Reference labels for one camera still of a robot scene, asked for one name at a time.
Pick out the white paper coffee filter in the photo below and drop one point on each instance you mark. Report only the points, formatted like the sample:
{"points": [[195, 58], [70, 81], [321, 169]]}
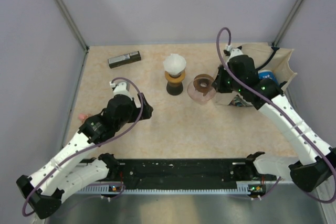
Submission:
{"points": [[174, 64]]}

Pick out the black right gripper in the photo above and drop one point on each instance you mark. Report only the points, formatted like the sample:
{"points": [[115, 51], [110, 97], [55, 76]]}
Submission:
{"points": [[218, 83]]}

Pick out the pink glass dripper cone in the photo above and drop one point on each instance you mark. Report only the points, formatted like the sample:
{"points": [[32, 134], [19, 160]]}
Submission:
{"points": [[200, 90]]}

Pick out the aluminium frame rail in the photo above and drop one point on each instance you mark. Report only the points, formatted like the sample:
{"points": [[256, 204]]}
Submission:
{"points": [[80, 165]]}

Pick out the blue white packet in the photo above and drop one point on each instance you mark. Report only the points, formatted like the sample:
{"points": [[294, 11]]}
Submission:
{"points": [[267, 74]]}

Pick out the black rectangular box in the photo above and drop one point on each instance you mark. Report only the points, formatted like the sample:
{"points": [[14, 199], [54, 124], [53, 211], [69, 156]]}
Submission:
{"points": [[124, 59]]}

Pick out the beige canvas tote bag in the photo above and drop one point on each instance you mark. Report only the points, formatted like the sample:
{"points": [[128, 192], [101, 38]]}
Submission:
{"points": [[266, 58]]}

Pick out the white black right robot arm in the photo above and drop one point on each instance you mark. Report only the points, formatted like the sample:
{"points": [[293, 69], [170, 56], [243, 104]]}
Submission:
{"points": [[315, 161]]}

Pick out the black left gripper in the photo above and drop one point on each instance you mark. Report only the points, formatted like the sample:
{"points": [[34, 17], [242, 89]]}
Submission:
{"points": [[147, 111]]}

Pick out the black carafe with red lid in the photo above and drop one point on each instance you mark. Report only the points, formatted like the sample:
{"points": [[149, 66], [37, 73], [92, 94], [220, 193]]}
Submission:
{"points": [[174, 88]]}

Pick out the corner aluminium post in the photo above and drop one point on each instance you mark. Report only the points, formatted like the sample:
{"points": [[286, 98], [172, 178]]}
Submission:
{"points": [[287, 23], [71, 24]]}

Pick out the grey cable duct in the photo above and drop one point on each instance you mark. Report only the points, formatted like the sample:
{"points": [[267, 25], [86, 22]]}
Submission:
{"points": [[238, 189]]}

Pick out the right corner aluminium post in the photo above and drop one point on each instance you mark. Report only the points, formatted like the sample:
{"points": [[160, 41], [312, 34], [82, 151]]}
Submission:
{"points": [[287, 23]]}

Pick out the left corner aluminium post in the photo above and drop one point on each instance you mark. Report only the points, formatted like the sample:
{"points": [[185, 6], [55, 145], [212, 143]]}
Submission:
{"points": [[71, 24]]}

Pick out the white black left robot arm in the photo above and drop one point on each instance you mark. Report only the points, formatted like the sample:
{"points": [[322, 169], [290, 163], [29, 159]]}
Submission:
{"points": [[46, 189]]}

